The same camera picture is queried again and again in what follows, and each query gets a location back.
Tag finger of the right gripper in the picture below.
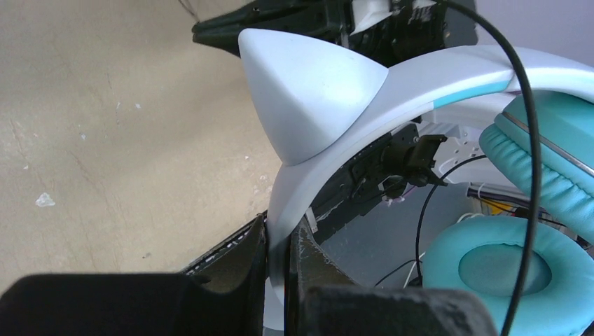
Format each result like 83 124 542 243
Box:
192 0 348 57

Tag teal white cat headphones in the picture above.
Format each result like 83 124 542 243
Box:
238 28 593 335

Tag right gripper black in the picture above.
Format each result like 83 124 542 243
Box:
345 1 478 67

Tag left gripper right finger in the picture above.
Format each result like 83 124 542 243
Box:
285 219 497 335

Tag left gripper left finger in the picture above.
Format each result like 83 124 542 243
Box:
1 215 266 335

